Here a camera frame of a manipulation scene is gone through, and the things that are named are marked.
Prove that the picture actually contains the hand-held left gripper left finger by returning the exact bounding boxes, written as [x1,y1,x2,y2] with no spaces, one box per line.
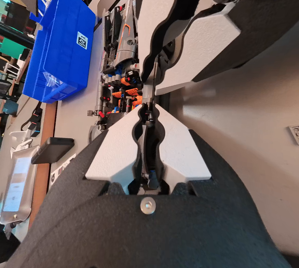
[85,104,143,194]

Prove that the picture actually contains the silver metal tray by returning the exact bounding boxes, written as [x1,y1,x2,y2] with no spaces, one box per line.
[0,145,40,225]

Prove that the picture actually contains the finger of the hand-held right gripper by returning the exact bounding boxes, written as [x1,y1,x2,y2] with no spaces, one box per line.
[135,0,208,83]
[154,2,241,96]

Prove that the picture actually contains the black cable with connectors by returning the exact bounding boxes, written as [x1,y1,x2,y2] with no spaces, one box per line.
[21,102,43,138]

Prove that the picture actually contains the grey lego car model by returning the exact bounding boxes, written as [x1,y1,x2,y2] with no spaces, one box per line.
[88,0,172,195]

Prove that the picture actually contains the scattered small lego pieces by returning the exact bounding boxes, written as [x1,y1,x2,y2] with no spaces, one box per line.
[287,125,299,145]

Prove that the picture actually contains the blue plastic storage bin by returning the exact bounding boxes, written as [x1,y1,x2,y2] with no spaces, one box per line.
[22,0,96,104]

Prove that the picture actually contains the white plastic clip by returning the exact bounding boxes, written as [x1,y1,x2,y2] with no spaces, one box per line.
[9,131,33,158]

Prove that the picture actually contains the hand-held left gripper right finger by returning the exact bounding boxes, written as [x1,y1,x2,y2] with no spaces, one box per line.
[155,104,212,193]

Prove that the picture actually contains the teal plastic container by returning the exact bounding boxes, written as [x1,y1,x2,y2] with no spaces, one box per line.
[0,38,26,54]

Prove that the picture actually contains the white printed card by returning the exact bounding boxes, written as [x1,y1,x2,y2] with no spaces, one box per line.
[50,153,76,187]

